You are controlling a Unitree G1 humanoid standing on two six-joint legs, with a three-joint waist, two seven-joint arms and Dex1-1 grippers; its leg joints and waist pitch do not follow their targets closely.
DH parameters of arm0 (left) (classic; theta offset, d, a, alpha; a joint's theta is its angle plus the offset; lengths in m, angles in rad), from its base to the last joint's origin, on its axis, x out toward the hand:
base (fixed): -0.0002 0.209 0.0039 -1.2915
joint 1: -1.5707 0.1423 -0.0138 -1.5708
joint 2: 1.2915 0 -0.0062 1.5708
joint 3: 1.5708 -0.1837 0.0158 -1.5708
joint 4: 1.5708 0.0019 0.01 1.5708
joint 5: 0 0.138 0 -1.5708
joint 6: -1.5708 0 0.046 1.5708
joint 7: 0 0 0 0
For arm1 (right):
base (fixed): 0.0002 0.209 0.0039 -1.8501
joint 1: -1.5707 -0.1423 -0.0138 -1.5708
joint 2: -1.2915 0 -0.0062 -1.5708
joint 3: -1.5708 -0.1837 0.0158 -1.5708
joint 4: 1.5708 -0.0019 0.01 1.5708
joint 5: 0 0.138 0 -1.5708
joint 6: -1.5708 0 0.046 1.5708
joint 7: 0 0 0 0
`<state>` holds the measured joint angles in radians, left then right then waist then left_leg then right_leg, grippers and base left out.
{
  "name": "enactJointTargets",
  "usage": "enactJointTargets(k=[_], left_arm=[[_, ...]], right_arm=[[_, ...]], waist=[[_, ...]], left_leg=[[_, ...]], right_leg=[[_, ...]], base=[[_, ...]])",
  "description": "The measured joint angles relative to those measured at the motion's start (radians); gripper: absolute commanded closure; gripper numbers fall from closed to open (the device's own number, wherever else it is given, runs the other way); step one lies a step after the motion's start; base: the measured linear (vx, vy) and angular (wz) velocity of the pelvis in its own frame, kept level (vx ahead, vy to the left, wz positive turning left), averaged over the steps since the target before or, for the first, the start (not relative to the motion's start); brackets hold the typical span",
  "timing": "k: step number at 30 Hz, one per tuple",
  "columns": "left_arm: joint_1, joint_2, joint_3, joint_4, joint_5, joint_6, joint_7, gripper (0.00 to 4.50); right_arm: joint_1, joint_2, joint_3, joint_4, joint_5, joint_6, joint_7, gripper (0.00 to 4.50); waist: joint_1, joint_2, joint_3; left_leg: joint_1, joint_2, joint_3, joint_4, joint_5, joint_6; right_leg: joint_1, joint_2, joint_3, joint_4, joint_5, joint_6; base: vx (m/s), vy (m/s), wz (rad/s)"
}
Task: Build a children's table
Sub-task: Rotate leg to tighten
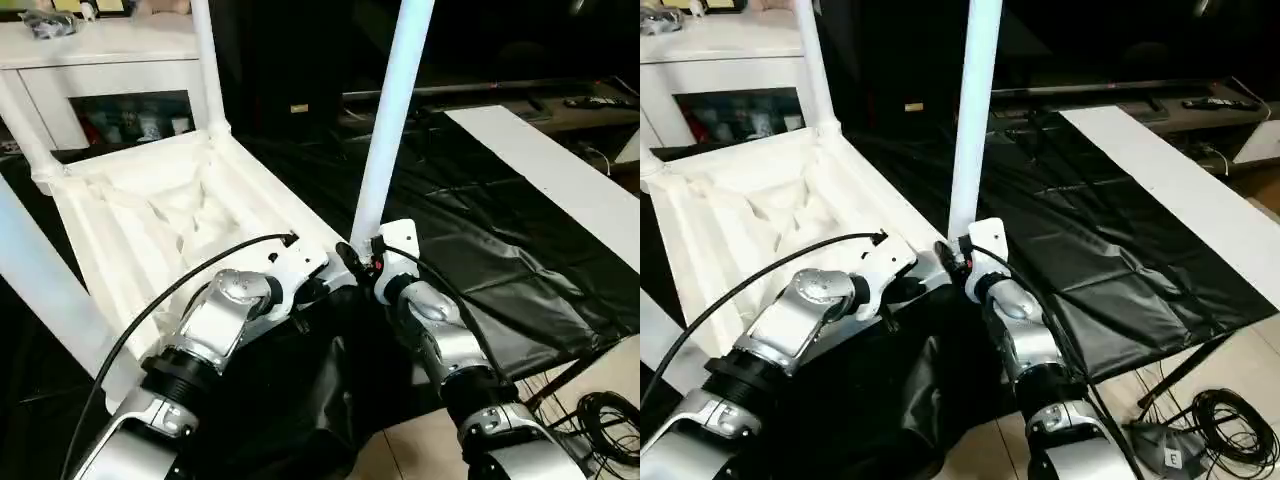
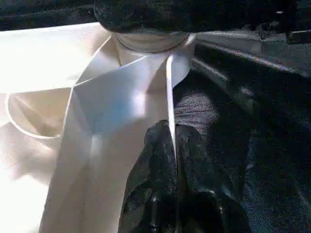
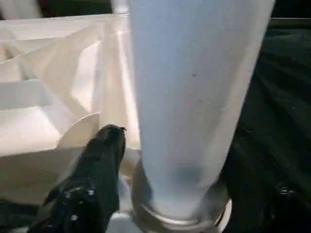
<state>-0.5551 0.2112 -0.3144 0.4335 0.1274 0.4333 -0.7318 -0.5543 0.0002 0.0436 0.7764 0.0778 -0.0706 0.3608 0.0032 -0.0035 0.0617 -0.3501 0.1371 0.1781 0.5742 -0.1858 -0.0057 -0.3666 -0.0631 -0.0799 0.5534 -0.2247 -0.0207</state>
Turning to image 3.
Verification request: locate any white plastic table top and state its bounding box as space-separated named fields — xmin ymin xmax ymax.
xmin=0 ymin=14 xmax=146 ymax=233

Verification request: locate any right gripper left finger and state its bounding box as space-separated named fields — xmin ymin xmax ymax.
xmin=27 ymin=124 xmax=128 ymax=233

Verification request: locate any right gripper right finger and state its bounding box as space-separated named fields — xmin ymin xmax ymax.
xmin=225 ymin=146 xmax=311 ymax=233

